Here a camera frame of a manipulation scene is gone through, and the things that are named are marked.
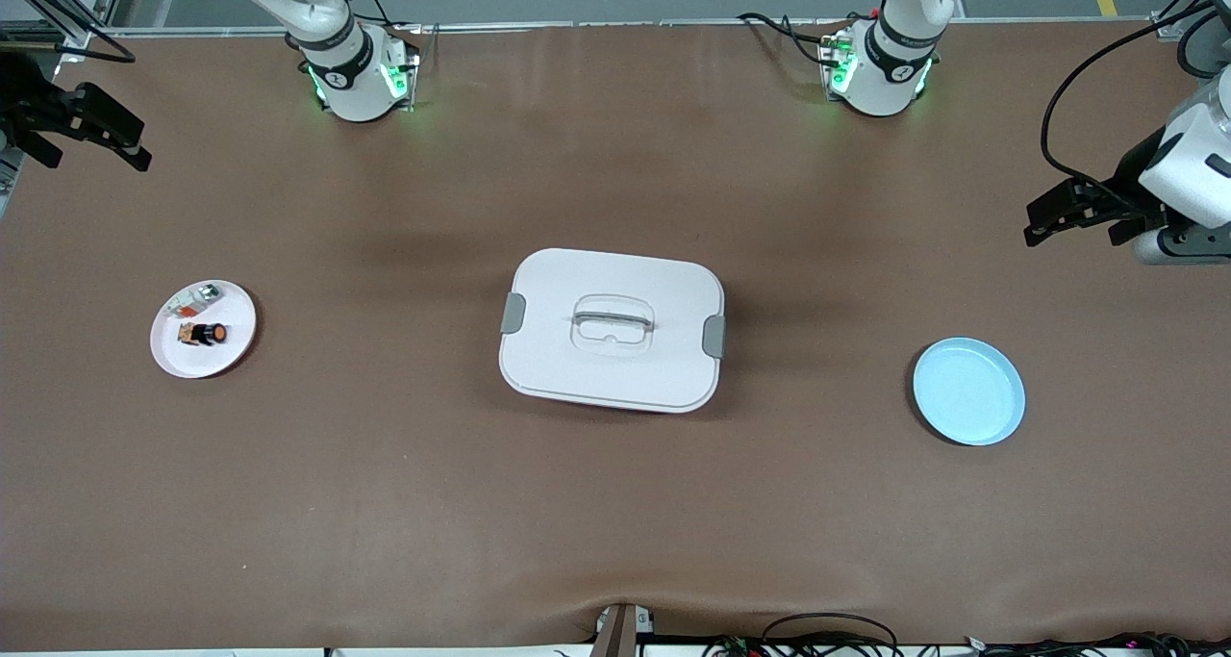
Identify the white lidded plastic box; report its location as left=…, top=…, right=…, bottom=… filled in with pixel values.
left=498, top=247, right=726, bottom=415

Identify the small clear orange-white part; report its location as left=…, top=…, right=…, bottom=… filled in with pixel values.
left=165, top=285, right=223, bottom=317

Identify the light blue round plate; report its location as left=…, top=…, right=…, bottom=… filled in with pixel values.
left=912, top=337, right=1026, bottom=447

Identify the pink round plate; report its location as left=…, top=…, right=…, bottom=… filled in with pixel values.
left=150, top=279, right=258, bottom=380

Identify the aluminium frame profile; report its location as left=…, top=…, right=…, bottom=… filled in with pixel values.
left=0, top=0, right=131, bottom=57
left=1152, top=0, right=1231, bottom=40

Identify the black arm base cable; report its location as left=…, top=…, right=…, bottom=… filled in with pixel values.
left=738, top=11, right=857, bottom=66

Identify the black cable bundle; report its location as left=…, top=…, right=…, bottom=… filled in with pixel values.
left=702, top=631, right=1231, bottom=657

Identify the translucent box lid handle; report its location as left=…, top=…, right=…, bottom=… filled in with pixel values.
left=572, top=294, right=657, bottom=356

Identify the black looped cable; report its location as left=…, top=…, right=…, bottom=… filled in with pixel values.
left=763, top=613, right=900, bottom=657

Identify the brown table edge bracket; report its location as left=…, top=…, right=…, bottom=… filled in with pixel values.
left=591, top=603, right=655, bottom=657

